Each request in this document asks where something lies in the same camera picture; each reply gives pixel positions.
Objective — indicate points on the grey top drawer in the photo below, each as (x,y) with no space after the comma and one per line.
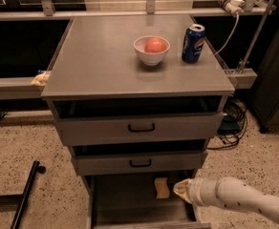
(133,129)

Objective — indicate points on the orange fruit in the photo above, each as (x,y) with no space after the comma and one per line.
(155,45)

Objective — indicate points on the grey drawer cabinet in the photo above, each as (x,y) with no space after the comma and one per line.
(113,106)

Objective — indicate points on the blue pepsi can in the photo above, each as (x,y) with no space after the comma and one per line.
(193,43)

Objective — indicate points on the white ceramic bowl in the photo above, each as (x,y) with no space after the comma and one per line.
(149,59)

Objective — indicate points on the dark grey cabinet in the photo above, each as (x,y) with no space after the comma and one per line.
(264,95)

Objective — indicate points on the grey bottom drawer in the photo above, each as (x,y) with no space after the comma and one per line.
(128,201)

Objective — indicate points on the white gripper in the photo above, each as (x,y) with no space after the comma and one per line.
(196,191)

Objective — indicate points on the grey metal rail frame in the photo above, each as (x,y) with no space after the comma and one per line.
(12,86)

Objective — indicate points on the yellow sponge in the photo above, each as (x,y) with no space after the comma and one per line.
(162,189)

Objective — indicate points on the grey middle drawer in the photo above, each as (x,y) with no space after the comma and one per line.
(138,163)

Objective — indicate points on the yellow crumpled cloth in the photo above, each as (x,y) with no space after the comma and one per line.
(41,79)

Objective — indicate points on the black metal bar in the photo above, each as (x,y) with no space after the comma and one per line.
(18,202)

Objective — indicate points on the grey drawer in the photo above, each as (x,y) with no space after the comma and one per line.
(128,201)
(138,163)
(133,129)

